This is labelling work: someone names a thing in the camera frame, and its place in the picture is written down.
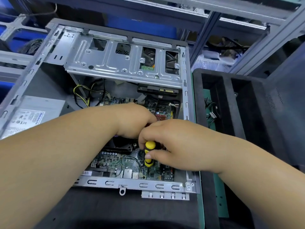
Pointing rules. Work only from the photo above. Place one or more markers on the silver power supply unit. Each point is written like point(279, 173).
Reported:
point(31, 114)

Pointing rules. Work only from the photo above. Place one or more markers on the white plastic bags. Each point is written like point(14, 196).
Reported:
point(214, 59)

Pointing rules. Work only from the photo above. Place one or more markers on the empty black foam tray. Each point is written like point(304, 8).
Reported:
point(228, 93)

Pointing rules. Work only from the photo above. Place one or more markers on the green motherboard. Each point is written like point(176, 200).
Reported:
point(128, 164)

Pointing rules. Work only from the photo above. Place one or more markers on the person's right hand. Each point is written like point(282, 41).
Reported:
point(186, 145)

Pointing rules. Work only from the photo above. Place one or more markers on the person's left hand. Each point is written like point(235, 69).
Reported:
point(133, 120)

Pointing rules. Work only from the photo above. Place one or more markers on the grey roller conveyor rail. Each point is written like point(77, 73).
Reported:
point(12, 64)

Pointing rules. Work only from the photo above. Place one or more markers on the grey side panel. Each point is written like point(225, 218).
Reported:
point(290, 102)

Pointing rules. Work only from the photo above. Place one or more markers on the grey computer case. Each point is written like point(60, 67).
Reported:
point(124, 59)

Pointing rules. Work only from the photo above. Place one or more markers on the person's right forearm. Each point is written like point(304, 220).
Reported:
point(271, 183)

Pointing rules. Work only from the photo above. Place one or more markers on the aluminium frame post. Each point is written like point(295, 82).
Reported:
point(269, 45)

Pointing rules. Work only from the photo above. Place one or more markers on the person's left forearm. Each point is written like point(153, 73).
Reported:
point(52, 174)

